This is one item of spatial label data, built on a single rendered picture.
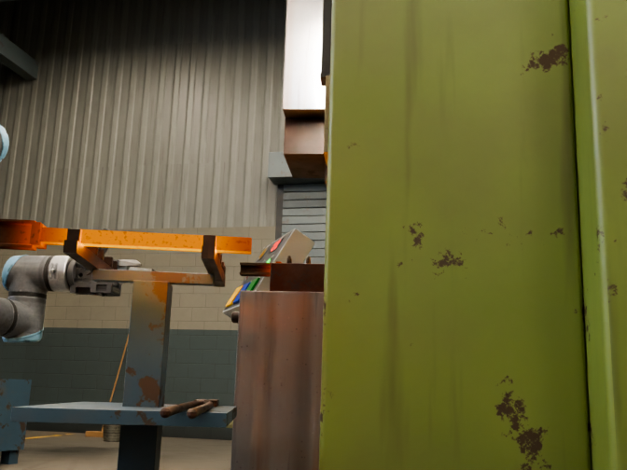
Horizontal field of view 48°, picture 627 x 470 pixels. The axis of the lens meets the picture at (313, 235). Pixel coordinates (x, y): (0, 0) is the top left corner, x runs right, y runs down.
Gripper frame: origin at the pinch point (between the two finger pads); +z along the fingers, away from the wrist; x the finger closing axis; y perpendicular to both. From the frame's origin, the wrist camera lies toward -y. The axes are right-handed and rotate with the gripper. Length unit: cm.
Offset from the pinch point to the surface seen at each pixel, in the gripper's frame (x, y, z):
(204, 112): -834, -382, -213
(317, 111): 11, -37, 41
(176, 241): 63, 7, 25
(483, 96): 49, -24, 75
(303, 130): 8, -33, 38
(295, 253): -43, -12, 31
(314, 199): -808, -238, -37
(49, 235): 66, 6, 5
